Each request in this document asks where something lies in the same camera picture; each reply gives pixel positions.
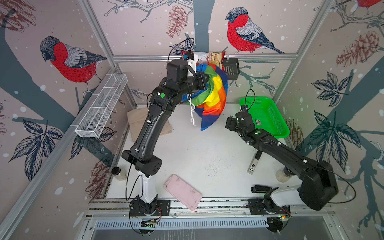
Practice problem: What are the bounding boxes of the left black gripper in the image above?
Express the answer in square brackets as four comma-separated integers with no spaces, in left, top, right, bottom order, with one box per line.
[177,71,210,97]

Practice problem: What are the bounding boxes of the multicoloured shorts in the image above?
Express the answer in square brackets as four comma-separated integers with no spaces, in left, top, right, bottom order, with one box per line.
[182,64,228,131]

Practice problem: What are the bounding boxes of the beige shorts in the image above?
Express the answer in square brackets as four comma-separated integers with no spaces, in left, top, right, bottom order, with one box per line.
[126,106,174,143]

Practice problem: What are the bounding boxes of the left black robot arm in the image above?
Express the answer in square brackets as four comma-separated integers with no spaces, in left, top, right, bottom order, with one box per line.
[122,59,210,215]

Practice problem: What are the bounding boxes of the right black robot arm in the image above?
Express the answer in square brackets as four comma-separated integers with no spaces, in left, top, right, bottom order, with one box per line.
[225,111,339,211]

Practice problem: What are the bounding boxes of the green plastic basket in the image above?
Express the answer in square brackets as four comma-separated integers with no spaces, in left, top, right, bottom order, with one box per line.
[239,97,290,139]

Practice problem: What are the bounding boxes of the red cassava chips bag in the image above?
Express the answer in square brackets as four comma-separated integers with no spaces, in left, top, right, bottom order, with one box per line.
[182,51,226,70]

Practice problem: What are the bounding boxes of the white round cup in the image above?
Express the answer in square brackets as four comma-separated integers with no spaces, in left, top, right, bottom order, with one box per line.
[276,167,295,183]

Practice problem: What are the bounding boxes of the small black device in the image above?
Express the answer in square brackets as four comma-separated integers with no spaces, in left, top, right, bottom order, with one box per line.
[251,185,273,194]

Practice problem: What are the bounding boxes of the pink plastic tray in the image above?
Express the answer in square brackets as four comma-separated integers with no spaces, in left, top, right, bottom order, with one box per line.
[164,174,202,211]

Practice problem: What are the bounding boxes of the small bottle left side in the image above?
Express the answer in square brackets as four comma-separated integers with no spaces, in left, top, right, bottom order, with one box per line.
[111,166,128,181]

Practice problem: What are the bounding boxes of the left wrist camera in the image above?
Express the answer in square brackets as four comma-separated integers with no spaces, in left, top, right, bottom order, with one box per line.
[182,51,197,76]

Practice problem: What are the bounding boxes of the black wire wall basket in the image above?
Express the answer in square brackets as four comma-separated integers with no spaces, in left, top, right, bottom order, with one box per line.
[222,59,240,80]

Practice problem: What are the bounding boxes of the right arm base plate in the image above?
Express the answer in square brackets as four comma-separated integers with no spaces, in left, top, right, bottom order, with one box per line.
[246,198,291,215]

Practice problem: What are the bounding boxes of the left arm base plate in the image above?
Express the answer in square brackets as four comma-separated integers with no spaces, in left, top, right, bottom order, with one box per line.
[130,198,171,217]

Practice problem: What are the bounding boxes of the white wire wall basket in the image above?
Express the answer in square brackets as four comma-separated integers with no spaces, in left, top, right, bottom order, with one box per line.
[75,74,128,138]

